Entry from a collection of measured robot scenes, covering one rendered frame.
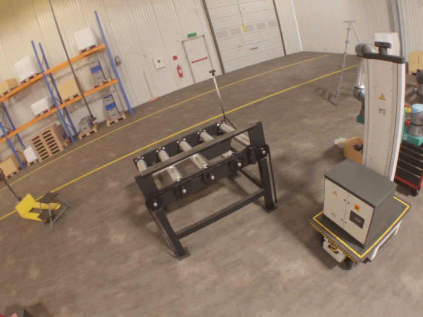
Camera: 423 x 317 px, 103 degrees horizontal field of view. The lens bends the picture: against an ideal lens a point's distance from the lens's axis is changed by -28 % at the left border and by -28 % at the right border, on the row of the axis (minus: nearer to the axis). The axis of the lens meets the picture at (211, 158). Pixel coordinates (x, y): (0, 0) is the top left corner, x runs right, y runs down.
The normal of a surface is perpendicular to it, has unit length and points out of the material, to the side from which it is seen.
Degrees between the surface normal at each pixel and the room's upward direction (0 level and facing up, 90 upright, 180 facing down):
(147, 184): 90
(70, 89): 90
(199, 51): 90
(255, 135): 90
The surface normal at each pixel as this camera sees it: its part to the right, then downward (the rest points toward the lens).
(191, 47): 0.39, 0.37
